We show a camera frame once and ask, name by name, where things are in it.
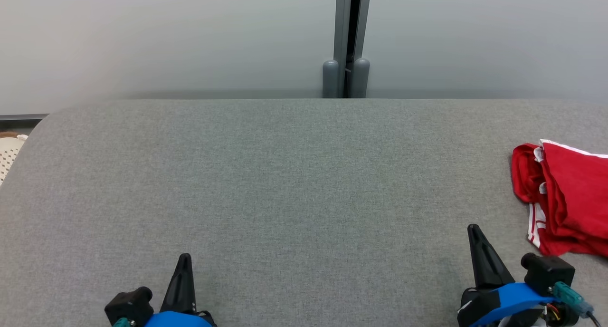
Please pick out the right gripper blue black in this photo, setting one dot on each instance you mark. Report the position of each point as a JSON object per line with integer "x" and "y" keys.
{"x": 513, "y": 296}

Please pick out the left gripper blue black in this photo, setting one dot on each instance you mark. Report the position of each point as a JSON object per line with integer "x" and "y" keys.
{"x": 130, "y": 305}

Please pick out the red white baseball jersey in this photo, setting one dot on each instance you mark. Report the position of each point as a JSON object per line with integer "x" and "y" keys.
{"x": 525, "y": 175}

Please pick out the red white-striped shorts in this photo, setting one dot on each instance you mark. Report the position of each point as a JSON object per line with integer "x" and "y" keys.
{"x": 579, "y": 189}

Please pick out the white perforated laundry basket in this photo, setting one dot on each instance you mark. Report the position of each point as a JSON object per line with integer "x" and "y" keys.
{"x": 9, "y": 156}

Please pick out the grey cylindrical post cap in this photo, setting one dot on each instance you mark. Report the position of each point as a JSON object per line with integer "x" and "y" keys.
{"x": 361, "y": 79}
{"x": 330, "y": 80}

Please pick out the grey metal partition post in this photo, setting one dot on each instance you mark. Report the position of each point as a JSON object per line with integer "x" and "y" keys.
{"x": 342, "y": 23}

